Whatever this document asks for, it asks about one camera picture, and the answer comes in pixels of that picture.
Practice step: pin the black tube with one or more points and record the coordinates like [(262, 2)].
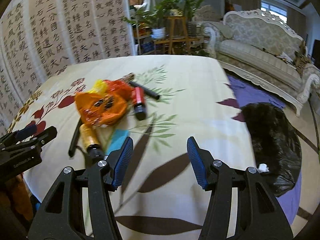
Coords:
[(74, 139), (147, 91)]

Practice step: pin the tall green plant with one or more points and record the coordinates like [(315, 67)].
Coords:
[(190, 6)]

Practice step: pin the red plastic bag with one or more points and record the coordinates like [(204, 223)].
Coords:
[(119, 87)]

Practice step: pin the calligraphy folding screen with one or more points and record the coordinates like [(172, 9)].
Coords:
[(41, 38)]

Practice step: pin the orange plastic snack bag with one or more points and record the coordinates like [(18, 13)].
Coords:
[(96, 109)]

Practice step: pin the yellow foam fruit net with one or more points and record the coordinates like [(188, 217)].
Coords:
[(99, 87)]

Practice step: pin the wooden plant stand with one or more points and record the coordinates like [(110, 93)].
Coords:
[(171, 39)]

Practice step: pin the floral cream tablecloth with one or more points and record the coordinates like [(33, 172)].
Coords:
[(160, 197)]

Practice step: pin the potted plant white pot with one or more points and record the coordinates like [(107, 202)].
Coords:
[(155, 18)]

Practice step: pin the red labelled black bottle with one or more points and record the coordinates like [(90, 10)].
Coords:
[(138, 102)]

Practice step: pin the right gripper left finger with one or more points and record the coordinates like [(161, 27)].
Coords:
[(118, 161)]

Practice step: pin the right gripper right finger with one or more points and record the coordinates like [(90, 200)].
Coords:
[(202, 164)]

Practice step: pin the gold labelled black bottle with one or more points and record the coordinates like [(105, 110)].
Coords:
[(91, 143)]

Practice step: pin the black trash bag bin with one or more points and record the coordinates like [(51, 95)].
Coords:
[(275, 144)]

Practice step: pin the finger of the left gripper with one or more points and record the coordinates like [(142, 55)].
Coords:
[(37, 138), (13, 138)]

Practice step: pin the purple cloth on floor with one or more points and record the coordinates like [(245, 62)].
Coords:
[(246, 94)]

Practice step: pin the ornate white sofa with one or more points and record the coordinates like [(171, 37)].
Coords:
[(262, 49)]

